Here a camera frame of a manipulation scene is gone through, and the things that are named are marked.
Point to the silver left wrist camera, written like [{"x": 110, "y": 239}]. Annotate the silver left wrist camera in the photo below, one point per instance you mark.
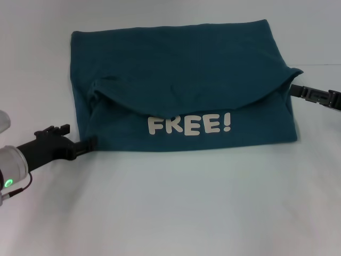
[{"x": 4, "y": 121}]

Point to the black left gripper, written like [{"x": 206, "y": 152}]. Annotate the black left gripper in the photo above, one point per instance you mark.
[{"x": 48, "y": 146}]

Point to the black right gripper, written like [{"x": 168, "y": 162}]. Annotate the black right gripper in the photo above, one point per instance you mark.
[{"x": 336, "y": 101}]

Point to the teal blue t-shirt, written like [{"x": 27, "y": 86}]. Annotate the teal blue t-shirt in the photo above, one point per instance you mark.
[{"x": 186, "y": 66}]

